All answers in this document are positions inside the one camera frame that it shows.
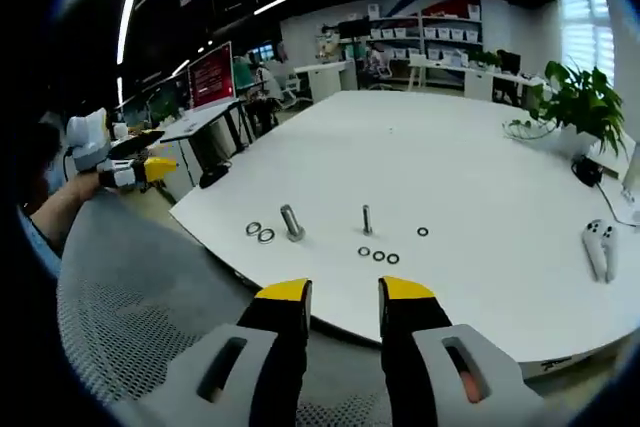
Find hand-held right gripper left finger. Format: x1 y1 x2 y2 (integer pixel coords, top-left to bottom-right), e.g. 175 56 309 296
127 276 314 427

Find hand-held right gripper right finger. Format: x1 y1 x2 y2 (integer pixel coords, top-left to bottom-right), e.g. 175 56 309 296
377 275 546 427

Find large threaded stud bolt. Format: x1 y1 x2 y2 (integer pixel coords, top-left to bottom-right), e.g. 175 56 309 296
279 203 306 242

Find white desk with black legs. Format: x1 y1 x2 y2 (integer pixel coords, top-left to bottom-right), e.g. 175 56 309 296
159 99 256 188

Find monitor with red screen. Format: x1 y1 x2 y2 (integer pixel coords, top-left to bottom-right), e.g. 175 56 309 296
187 40 236 113

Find grey mesh office chair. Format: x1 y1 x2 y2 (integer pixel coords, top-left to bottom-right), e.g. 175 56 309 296
57 186 396 427

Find white handheld controller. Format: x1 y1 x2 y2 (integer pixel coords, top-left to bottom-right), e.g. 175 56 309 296
581 219 610 282
598 223 619 284

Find white background desk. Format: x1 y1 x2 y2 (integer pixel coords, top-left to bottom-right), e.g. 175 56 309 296
294 60 359 103

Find black power adapter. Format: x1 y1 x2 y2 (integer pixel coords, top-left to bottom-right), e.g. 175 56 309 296
571 155 604 184

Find white plant pot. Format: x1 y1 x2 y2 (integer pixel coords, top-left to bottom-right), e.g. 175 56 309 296
558 124 600 158

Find black monitor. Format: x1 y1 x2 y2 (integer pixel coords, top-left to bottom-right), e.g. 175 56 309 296
338 16 371 41

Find long white desk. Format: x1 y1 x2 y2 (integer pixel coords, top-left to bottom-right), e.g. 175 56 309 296
409 54 546 103

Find green potted plant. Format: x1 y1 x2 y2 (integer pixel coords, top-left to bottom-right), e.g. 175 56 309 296
504 60 629 158

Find shelf with white boxes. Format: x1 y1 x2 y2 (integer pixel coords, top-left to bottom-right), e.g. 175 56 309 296
367 1 484 61

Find window blinds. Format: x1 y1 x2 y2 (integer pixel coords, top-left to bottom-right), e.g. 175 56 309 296
559 0 616 73

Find black adapter cable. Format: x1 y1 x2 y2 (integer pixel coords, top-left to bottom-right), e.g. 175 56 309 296
594 180 640 228

